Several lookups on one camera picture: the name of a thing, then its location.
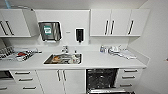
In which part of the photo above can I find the blue dish soap bottle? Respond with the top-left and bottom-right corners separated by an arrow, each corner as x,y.
99,44 -> 106,54

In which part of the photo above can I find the red kitchen utensil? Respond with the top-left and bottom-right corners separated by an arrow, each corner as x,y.
16,51 -> 28,58

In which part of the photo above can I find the small sink soap pump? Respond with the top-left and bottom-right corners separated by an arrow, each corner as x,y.
73,49 -> 78,56

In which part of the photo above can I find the white wall cabinet three-door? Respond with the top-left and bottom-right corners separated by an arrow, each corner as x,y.
89,7 -> 151,38

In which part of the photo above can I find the chrome sink faucet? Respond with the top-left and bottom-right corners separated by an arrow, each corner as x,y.
60,45 -> 71,55

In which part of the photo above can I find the small wall label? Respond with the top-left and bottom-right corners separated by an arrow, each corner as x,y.
65,30 -> 72,35

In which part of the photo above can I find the stainless steel dishwasher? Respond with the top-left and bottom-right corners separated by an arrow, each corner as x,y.
85,67 -> 138,94

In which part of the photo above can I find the stack of white plates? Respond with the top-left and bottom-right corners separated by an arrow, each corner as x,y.
107,45 -> 122,56

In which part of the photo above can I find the white drawer unit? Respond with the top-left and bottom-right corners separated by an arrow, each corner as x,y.
0,68 -> 45,94
114,67 -> 145,92

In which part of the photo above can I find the white two-door base cabinet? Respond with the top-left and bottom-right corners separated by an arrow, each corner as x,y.
35,68 -> 88,94

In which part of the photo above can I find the stainless steel sink basin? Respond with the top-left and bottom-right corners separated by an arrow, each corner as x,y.
42,52 -> 84,67

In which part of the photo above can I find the black wall soap dispenser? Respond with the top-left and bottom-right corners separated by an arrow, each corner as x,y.
74,27 -> 86,45

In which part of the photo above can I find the teal plastic bottle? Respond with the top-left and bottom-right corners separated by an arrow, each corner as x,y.
4,0 -> 12,10

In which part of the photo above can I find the orange food container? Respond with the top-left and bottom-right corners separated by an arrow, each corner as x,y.
53,55 -> 63,63

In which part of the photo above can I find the built-in black microwave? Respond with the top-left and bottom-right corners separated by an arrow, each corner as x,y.
0,69 -> 15,81

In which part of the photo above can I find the wire dish drying rack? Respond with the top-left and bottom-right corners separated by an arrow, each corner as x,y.
0,46 -> 43,63

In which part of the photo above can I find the grey paper towel dispenser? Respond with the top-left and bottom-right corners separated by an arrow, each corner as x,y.
37,20 -> 64,44

